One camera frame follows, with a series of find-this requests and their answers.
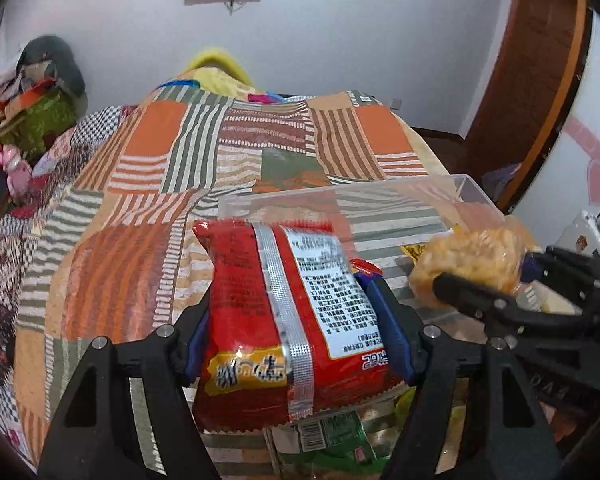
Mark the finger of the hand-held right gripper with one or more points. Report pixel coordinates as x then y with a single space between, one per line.
555 260
472 300

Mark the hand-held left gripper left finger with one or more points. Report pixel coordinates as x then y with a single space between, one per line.
198 347

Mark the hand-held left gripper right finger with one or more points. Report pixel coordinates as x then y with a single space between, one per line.
387 320

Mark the yellow snack bag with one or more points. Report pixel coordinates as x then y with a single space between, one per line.
472 255

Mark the red snack packet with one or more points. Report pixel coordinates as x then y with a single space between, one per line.
275 320

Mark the clear plastic container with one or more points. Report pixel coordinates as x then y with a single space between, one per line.
395 197

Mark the white printed box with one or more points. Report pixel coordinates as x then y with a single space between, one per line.
587 232

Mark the small red blue packet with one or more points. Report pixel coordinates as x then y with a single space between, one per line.
366 266

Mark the yellow striped packet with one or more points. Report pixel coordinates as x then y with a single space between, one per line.
414 251

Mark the purple cloth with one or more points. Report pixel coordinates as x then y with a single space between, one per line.
500 182

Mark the green snack packet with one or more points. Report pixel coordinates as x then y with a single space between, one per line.
330 447

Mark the striped patchwork blanket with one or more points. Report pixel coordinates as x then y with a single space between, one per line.
145 160

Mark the pink plush toy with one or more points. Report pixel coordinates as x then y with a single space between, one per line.
16 170

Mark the yellow pillow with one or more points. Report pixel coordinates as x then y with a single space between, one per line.
220 67

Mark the pile of clothes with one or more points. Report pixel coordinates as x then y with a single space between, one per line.
35 95

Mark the pink wall sticker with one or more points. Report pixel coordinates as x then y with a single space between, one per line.
592 152

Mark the wooden door frame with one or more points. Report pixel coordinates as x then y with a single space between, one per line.
535 85

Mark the white wall socket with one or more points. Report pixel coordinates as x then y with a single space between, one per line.
396 104

